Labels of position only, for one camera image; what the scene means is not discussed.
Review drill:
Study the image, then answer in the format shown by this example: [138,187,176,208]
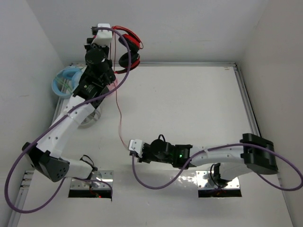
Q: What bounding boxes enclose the red black headphones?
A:
[112,26,143,75]

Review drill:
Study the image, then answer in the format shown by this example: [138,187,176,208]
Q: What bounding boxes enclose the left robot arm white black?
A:
[23,36,116,182]

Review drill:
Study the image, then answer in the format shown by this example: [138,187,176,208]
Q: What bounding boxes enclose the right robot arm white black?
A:
[129,133,278,189]

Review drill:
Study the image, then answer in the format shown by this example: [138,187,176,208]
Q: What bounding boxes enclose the pink headphones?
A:
[106,79,119,97]

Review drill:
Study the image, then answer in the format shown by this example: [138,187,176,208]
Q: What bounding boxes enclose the light blue headphones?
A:
[51,66,83,99]

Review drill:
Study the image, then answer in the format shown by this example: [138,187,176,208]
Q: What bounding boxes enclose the grey white headphones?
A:
[78,107,101,129]

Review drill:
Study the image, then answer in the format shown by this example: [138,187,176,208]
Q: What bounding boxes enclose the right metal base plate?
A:
[196,170,240,190]

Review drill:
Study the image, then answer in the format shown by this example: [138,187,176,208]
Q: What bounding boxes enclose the metal base plate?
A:
[196,170,240,190]
[70,170,114,190]

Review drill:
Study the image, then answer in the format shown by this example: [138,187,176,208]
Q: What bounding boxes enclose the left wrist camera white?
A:
[91,23,113,47]

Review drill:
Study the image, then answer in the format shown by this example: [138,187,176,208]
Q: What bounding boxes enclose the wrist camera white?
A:
[128,139,144,158]
[91,23,113,47]

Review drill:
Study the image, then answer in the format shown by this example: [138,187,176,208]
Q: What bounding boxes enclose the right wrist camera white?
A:
[128,139,144,158]

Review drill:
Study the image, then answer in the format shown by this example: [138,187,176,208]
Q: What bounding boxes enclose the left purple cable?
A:
[4,27,132,214]

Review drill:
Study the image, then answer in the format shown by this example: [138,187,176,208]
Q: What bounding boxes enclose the purple cable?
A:
[4,27,132,214]
[131,143,303,191]

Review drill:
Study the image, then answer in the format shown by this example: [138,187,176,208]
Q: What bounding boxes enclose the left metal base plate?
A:
[70,170,114,190]

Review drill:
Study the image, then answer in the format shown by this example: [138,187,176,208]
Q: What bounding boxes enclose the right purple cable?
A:
[131,143,303,191]

